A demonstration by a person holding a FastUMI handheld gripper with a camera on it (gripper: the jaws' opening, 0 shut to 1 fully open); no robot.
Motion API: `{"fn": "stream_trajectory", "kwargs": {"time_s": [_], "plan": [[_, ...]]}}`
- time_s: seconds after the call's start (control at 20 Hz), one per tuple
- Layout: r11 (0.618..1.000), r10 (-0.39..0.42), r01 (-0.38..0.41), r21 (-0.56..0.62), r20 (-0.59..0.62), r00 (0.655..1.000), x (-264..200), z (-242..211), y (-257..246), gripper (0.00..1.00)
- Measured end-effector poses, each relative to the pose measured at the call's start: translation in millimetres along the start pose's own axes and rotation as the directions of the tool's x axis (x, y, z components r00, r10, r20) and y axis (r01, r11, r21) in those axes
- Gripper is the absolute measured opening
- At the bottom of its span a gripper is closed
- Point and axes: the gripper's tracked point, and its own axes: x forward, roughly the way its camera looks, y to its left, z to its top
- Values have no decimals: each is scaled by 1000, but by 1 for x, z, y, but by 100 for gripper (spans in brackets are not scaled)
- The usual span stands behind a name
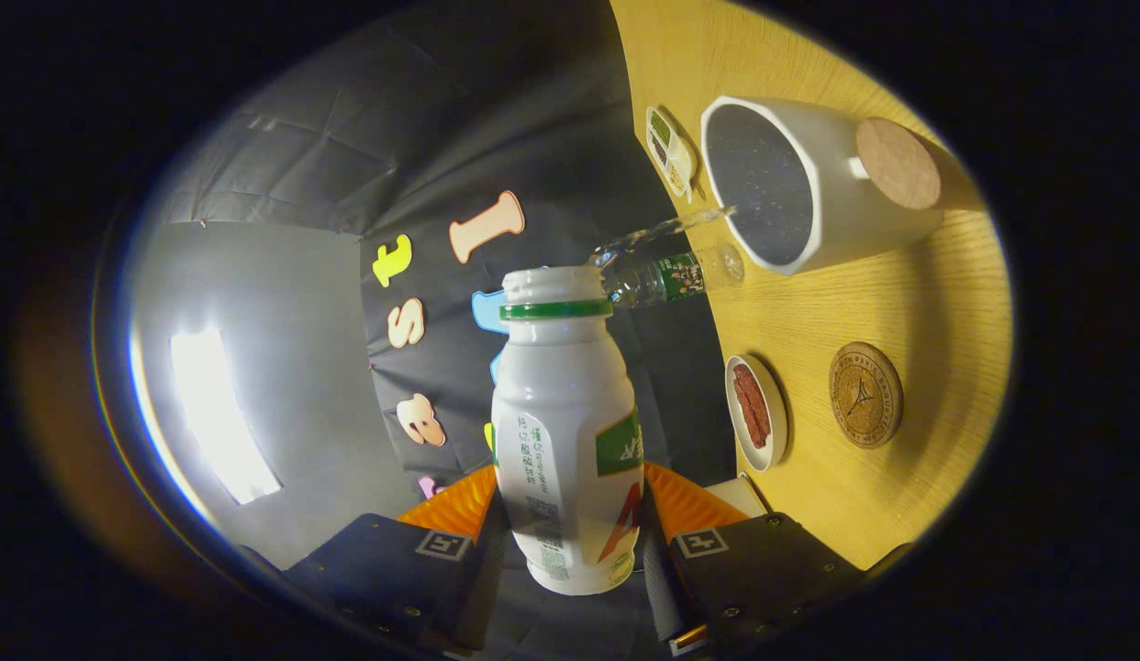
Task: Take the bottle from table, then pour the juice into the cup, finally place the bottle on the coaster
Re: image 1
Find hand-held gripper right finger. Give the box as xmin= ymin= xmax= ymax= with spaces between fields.
xmin=640 ymin=462 xmax=869 ymax=657

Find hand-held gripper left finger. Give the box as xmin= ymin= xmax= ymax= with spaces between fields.
xmin=281 ymin=464 xmax=509 ymax=657

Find round cork coaster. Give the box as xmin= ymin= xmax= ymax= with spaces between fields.
xmin=828 ymin=342 xmax=904 ymax=449

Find white juice bottle green label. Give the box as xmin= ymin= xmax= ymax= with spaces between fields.
xmin=490 ymin=265 xmax=644 ymax=596

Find clear juice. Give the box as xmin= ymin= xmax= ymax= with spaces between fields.
xmin=588 ymin=204 xmax=738 ymax=267

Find white cup with wooden handle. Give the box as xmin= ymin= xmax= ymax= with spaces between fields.
xmin=700 ymin=95 xmax=945 ymax=276

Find clear plastic water bottle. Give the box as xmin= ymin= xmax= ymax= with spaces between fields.
xmin=603 ymin=242 xmax=745 ymax=308

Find white round plate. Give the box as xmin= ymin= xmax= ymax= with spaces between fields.
xmin=724 ymin=354 xmax=789 ymax=473

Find red sausages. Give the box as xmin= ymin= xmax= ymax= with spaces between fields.
xmin=732 ymin=364 xmax=773 ymax=450

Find wooden table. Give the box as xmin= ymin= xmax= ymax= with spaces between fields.
xmin=609 ymin=0 xmax=1013 ymax=570

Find white divided tray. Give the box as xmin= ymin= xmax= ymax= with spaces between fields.
xmin=645 ymin=106 xmax=699 ymax=200

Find black backdrop cloth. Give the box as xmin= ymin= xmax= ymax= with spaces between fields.
xmin=157 ymin=0 xmax=745 ymax=661

